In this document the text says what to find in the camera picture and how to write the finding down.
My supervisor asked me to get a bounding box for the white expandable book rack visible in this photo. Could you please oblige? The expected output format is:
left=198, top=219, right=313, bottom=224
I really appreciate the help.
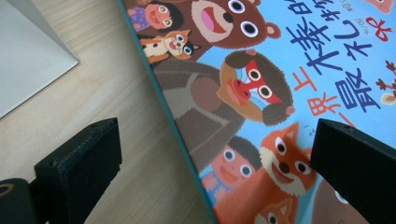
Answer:
left=0, top=0, right=80, bottom=119

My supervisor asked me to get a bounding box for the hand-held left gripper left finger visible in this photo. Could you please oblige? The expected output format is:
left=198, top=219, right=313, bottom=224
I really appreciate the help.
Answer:
left=34, top=117, right=123, bottom=224

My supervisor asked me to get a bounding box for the animal picture book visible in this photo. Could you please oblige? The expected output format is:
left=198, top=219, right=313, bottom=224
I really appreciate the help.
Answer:
left=117, top=0, right=396, bottom=224

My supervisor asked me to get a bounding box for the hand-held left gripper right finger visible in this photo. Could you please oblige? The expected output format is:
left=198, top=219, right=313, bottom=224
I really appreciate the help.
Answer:
left=309, top=118, right=396, bottom=224

